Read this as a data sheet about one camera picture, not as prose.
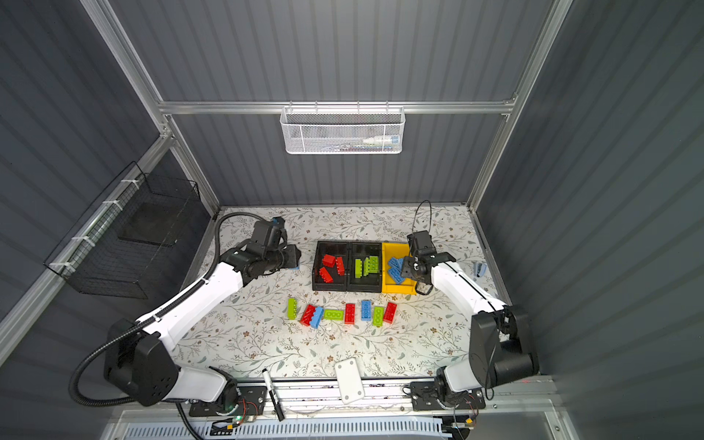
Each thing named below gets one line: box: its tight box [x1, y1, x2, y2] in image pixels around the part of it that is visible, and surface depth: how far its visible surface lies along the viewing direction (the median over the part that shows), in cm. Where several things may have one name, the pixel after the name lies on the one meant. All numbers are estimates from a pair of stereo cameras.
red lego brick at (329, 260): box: [322, 253, 337, 268], surface depth 102 cm
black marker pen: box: [262, 367, 286, 422], surface depth 75 cm
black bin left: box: [311, 240, 350, 292], surface depth 99 cm
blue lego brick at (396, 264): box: [388, 256, 405, 272], surface depth 101 cm
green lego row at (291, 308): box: [286, 297, 298, 320], surface depth 91 cm
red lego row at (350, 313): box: [344, 303, 357, 325], surface depth 91 cm
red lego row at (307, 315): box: [299, 304, 317, 327], surface depth 90 cm
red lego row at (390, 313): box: [383, 302, 398, 324], surface depth 91 cm
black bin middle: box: [346, 242, 382, 294], surface depth 101 cm
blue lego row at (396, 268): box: [388, 258, 404, 280], surface depth 100 cm
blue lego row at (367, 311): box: [361, 299, 374, 322], surface depth 91 cm
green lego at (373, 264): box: [368, 255, 379, 274], surface depth 102 cm
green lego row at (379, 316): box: [372, 306, 386, 328], surface depth 91 cm
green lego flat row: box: [324, 308, 344, 321], surface depth 91 cm
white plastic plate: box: [334, 357, 365, 406], surface depth 77 cm
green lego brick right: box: [354, 258, 363, 279], surface depth 99 cm
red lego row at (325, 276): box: [319, 266, 335, 284], surface depth 98 cm
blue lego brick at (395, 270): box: [388, 264, 406, 286], surface depth 99 cm
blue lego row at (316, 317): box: [309, 306, 325, 330], surface depth 88 cm
